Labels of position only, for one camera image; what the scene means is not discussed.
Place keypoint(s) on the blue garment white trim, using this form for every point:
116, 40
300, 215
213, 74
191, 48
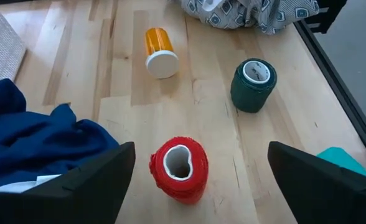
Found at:
30, 140

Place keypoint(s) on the amber pill bottle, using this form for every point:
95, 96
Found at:
158, 40

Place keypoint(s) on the teal bandage roll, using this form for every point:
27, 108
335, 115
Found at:
341, 158

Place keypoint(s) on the red bandage roll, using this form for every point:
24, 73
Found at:
198, 174

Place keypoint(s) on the grey patterned cloth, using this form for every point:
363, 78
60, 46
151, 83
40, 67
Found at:
248, 15

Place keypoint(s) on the black table edge rail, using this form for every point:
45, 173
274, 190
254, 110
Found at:
341, 90

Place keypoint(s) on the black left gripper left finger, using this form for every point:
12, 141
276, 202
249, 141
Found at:
61, 202

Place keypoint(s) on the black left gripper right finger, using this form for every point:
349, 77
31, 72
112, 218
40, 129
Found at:
326, 199

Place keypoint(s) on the black rig frame post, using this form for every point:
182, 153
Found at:
329, 15

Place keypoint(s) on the dark green bandage roll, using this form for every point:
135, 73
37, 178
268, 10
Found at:
248, 96

